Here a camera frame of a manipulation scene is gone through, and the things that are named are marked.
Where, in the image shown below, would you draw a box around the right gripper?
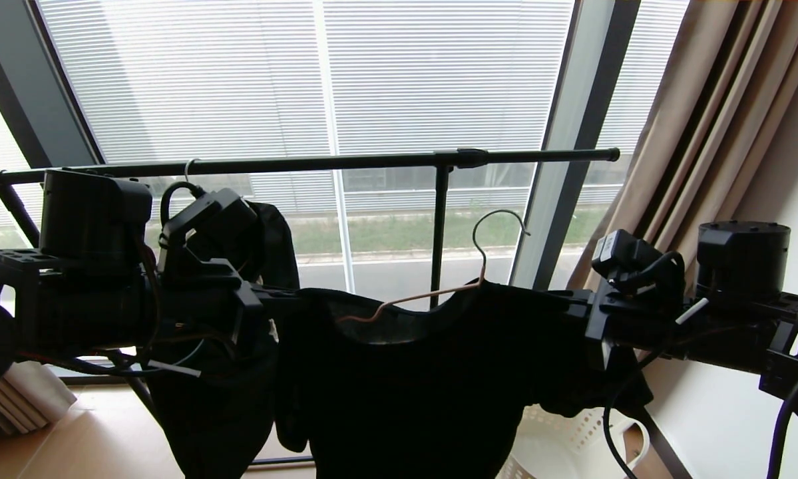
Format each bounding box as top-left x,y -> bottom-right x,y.
584,291 -> 773,371

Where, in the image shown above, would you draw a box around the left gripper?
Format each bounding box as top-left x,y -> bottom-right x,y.
38,271 -> 268,358

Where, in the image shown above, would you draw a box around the black shorts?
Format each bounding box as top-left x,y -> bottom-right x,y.
142,200 -> 301,479

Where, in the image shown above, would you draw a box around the black garment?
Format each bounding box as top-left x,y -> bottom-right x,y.
276,279 -> 652,479

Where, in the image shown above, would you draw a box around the white laundry basket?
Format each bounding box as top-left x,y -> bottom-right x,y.
499,404 -> 651,479

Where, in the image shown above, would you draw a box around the black clothes rack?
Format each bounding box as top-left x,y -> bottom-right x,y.
0,148 -> 621,466

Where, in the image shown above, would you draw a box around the beige curtain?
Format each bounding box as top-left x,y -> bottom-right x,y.
565,0 -> 798,297
0,363 -> 79,436

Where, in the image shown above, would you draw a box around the window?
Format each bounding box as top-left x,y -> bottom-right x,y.
0,0 -> 690,383

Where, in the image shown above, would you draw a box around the black cable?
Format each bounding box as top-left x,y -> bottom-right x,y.
19,336 -> 206,379
602,333 -> 679,479
768,359 -> 798,479

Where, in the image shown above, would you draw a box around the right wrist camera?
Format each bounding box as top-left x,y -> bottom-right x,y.
590,230 -> 687,297

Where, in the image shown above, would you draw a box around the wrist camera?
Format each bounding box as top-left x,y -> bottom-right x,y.
590,230 -> 687,297
158,181 -> 261,280

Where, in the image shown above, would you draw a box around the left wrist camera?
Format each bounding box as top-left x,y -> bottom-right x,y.
158,181 -> 261,280

